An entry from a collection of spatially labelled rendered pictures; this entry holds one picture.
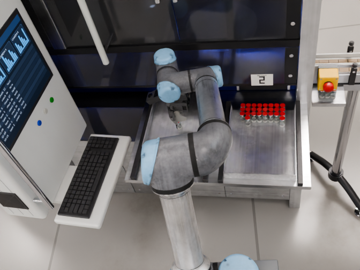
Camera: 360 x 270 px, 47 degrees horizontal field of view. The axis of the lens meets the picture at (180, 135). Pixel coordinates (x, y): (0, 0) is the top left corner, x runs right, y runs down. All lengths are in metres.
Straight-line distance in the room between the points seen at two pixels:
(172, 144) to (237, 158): 0.60
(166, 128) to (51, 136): 0.47
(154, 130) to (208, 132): 0.72
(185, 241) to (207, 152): 0.28
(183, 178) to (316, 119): 1.93
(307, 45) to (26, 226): 2.03
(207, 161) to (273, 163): 0.60
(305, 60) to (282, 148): 0.34
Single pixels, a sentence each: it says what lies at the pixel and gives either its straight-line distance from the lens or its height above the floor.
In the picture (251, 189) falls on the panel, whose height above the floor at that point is 0.18.
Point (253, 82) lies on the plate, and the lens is 1.69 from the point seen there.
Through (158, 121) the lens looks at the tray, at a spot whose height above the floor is 0.88.
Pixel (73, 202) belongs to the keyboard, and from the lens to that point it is 1.73.
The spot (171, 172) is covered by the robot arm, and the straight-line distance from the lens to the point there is 1.04.
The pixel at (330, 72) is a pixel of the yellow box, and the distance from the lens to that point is 1.70.
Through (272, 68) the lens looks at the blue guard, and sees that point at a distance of 1.64.
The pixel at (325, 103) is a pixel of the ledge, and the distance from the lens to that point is 1.79.
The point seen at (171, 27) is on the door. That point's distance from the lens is 1.56.
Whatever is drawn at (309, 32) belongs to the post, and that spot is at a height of 1.24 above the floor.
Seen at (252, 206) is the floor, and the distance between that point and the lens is 2.50.
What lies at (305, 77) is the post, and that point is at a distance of 1.68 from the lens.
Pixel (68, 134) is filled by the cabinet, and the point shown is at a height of 0.91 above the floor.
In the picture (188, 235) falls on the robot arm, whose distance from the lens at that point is 1.16.
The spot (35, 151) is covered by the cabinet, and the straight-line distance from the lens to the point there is 1.65.
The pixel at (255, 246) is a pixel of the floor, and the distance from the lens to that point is 2.39.
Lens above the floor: 2.19
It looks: 50 degrees down
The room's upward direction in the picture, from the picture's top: 15 degrees counter-clockwise
